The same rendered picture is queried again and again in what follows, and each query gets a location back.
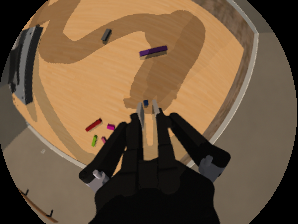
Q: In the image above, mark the small magenta block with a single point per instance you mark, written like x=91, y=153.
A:
x=110, y=126

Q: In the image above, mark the dark red rod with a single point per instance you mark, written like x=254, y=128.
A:
x=93, y=124

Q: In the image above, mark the dark grey rod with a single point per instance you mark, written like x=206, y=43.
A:
x=106, y=35

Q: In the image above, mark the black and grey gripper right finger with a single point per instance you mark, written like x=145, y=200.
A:
x=210, y=159

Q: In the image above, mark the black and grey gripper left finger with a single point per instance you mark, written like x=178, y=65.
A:
x=103, y=166

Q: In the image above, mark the purple rod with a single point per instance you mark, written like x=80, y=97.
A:
x=153, y=50

